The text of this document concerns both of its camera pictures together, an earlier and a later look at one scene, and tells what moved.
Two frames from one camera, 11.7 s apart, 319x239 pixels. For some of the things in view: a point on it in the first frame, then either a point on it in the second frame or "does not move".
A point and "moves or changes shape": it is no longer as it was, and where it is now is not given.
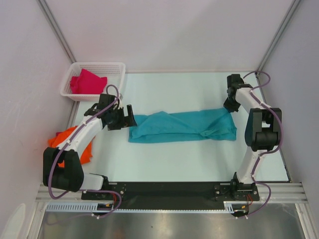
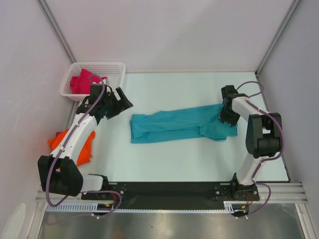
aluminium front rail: (278, 192) does not move
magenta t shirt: (87, 82) does not move
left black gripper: (125, 121) to (122, 104)
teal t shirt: (215, 125) moves or changes shape
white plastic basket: (114, 72) does not move
